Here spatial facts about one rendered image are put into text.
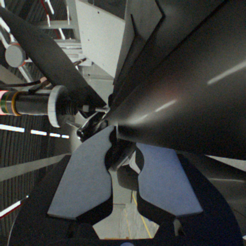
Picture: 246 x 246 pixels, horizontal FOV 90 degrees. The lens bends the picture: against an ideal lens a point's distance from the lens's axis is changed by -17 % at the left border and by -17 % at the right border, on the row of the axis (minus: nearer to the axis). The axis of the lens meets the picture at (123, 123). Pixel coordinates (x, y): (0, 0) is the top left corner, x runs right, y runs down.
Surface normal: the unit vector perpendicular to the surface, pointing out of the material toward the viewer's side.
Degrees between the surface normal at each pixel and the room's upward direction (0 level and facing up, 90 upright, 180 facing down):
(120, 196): 90
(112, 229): 90
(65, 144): 90
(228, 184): 47
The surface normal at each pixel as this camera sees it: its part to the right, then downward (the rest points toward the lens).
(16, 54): 0.01, 0.52
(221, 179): -0.63, 0.00
